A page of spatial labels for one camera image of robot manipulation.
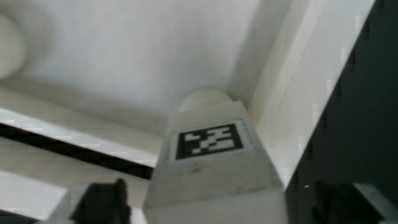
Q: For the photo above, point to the white table leg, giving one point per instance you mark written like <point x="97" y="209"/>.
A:
<point x="216" y="184"/>

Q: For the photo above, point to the white square tabletop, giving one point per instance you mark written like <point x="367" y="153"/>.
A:
<point x="123" y="53"/>

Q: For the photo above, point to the white front fence wall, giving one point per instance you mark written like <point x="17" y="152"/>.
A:
<point x="38" y="176"/>

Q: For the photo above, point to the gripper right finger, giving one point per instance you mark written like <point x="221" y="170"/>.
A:
<point x="351" y="203"/>

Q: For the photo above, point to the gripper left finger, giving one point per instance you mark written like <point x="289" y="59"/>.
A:
<point x="104" y="208"/>

